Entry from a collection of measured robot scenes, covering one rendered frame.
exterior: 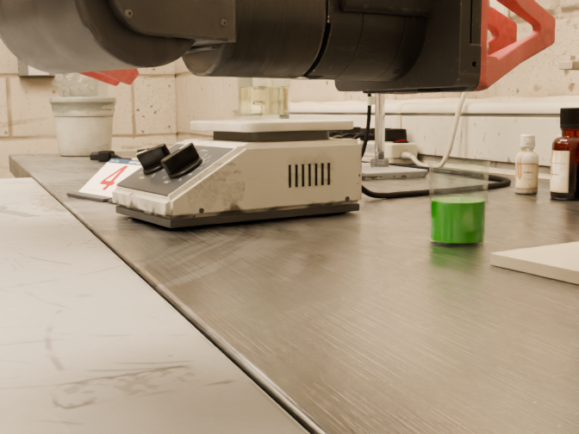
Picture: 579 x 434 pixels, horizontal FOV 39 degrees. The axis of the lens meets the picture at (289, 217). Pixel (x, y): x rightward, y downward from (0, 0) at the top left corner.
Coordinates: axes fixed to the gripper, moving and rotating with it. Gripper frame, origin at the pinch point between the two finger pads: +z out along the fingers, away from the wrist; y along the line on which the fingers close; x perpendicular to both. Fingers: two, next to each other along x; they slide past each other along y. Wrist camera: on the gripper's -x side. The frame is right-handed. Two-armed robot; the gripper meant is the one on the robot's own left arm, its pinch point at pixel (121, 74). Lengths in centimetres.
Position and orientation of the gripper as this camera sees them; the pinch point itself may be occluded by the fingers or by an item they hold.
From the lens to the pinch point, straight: 77.7
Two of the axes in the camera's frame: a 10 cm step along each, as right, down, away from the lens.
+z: 6.5, 5.9, 4.9
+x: -5.5, 8.0, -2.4
